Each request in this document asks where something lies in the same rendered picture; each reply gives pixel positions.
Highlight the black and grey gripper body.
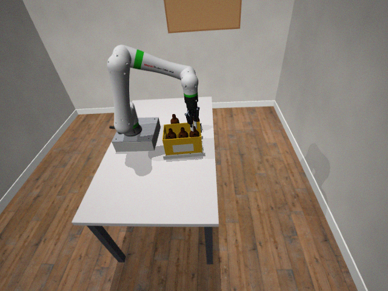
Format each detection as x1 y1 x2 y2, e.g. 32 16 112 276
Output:
186 103 197 114

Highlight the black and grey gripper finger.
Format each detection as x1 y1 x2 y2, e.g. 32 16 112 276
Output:
185 111 194 131
193 106 200 129

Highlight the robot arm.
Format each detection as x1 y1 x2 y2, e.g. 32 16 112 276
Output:
107 45 198 136

